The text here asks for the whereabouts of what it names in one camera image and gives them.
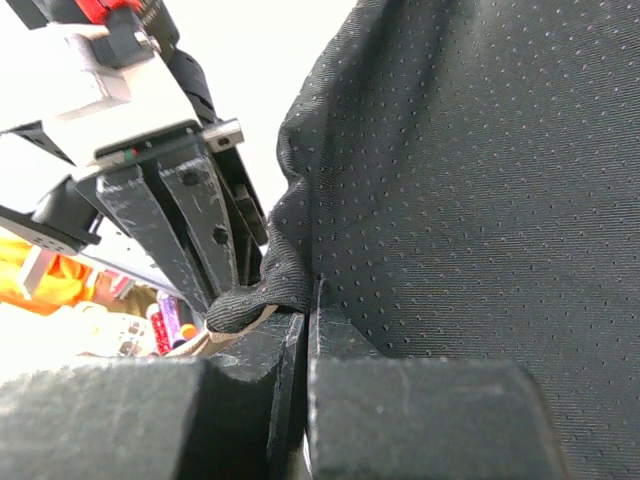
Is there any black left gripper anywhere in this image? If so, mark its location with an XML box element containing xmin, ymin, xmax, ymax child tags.
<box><xmin>62</xmin><ymin>119</ymin><xmax>267</xmax><ymax>314</ymax></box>

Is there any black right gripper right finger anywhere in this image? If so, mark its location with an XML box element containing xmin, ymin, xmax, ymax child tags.
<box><xmin>307</xmin><ymin>279</ymin><xmax>570</xmax><ymax>479</ymax></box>

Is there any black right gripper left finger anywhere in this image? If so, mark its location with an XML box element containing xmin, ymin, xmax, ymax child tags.
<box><xmin>1</xmin><ymin>313</ymin><xmax>305</xmax><ymax>479</ymax></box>

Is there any tan black pet tent fabric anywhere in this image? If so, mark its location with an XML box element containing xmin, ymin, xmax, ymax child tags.
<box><xmin>207</xmin><ymin>1</ymin><xmax>639</xmax><ymax>479</ymax></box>

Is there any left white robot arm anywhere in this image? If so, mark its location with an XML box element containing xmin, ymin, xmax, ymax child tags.
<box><xmin>1</xmin><ymin>1</ymin><xmax>266</xmax><ymax>313</ymax></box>

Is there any orange cloth clutter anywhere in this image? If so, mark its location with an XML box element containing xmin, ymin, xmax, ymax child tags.
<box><xmin>1</xmin><ymin>236</ymin><xmax>95</xmax><ymax>316</ymax></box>

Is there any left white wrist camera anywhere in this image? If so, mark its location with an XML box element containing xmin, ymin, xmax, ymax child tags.
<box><xmin>1</xmin><ymin>23</ymin><xmax>197</xmax><ymax>166</ymax></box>

